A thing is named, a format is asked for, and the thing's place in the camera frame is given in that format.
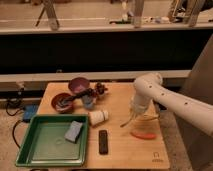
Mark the black ladle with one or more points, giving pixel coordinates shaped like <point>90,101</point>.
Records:
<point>76,96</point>

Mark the white paper cup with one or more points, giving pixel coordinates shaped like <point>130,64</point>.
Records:
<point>97,117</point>

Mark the black remote control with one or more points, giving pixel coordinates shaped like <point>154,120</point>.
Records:
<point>103,142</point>

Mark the purple bowl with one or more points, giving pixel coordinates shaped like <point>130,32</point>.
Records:
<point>78,85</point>

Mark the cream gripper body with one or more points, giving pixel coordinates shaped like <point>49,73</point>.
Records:
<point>134,115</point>

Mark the orange carrot toy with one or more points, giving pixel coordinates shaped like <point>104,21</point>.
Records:
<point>144,136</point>

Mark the blue sponge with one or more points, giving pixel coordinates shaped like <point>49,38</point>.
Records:
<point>73,131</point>

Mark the blue power box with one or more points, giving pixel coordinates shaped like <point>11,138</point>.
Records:
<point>29,112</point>

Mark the dark red bowl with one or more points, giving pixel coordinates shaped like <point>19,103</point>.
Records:
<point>59,109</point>

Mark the wooden table board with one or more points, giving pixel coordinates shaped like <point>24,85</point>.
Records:
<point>124,150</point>

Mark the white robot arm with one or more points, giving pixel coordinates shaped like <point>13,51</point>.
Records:
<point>149,87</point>

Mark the green plastic tray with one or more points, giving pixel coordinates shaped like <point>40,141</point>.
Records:
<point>44,143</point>

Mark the yellow handled fork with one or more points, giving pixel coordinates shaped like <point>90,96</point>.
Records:
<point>126,123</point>

